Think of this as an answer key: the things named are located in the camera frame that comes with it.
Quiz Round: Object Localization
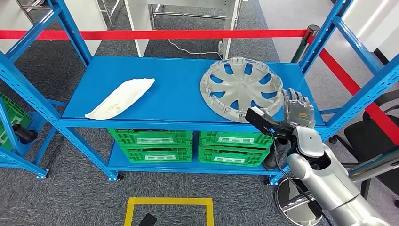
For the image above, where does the white plastic trim part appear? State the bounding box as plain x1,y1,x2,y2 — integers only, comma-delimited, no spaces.
85,78,156,121

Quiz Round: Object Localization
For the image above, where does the white desk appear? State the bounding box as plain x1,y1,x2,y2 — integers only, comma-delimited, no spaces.
124,0,242,60

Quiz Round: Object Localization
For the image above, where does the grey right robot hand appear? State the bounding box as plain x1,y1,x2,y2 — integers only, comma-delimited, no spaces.
282,88,315,129

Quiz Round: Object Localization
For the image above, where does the white power cable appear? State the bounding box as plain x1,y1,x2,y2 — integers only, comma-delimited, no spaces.
167,39,223,60

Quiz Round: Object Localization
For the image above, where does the grey plastic wheel hubcap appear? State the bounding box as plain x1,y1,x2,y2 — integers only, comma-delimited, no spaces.
200,57,285,123

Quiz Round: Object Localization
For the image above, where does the red barrier belt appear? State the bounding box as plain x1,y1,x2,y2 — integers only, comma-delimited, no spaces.
0,29,308,40
307,34,399,145

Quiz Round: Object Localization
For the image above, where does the black corrugated hose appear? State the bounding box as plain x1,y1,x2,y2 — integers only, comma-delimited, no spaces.
12,124,39,145
262,137,290,170

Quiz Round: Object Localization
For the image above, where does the steel tube frame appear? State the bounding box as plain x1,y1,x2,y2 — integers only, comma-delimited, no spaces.
148,3,233,30

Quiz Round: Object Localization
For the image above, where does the black office chair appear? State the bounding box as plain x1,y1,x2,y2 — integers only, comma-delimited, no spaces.
328,89,399,208

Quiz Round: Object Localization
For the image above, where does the chrome barrier stanchion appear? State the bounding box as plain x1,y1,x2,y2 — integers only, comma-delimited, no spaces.
275,152,399,226

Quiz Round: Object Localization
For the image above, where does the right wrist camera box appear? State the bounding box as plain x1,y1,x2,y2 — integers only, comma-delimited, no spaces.
245,106,296,142

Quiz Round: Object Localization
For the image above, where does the black camera cable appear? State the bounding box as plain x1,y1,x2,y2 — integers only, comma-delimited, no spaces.
269,133,333,226

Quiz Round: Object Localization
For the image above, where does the white cabinet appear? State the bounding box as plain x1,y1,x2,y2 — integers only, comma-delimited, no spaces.
0,0,108,55

